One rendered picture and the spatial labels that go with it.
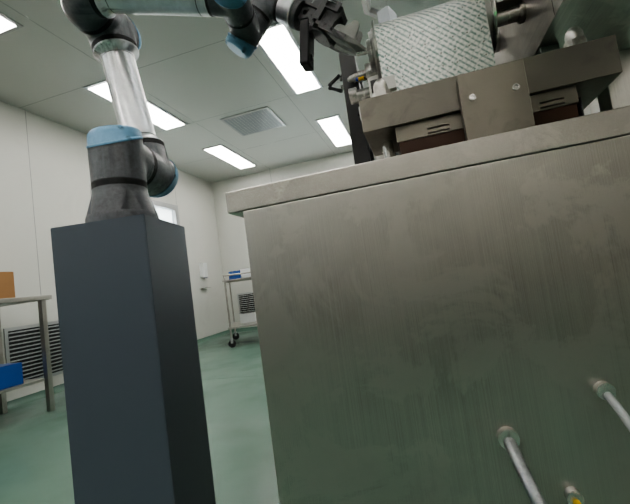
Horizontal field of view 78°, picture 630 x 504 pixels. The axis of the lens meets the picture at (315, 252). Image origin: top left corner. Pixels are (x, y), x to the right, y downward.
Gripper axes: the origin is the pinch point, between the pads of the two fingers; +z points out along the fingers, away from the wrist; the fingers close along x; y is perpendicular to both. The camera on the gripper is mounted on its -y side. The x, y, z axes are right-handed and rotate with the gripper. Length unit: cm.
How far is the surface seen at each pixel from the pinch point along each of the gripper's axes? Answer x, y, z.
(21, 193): 187, -174, -311
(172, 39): 172, 16, -221
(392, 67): -4.2, -1.7, 10.7
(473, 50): -4.2, 8.5, 24.5
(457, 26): -4.2, 11.7, 18.8
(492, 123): -25.9, -11.5, 37.1
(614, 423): -30, -41, 72
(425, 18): -4.1, 10.8, 11.5
